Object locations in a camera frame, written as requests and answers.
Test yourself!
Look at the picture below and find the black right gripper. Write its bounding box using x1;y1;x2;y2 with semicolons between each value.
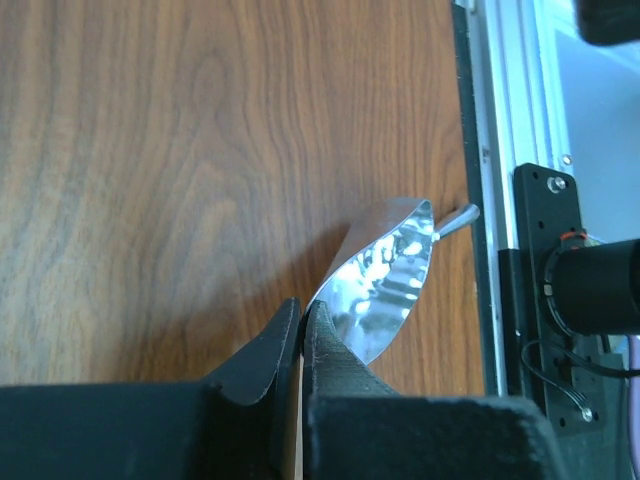
575;0;640;46

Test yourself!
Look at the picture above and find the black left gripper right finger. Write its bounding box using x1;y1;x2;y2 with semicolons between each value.
302;300;399;479

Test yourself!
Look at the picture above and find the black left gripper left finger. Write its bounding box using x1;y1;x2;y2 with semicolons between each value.
199;298;301;479

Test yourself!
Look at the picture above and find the silver metal scoop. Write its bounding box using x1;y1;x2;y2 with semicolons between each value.
311;197;480;365

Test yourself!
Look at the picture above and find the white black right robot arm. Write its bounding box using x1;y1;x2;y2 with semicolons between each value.
551;1;639;335

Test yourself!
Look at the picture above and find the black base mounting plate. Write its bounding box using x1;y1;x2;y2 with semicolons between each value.
498;163;629;436

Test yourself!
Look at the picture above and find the aluminium frame rail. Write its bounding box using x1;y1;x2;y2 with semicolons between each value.
463;1;573;395

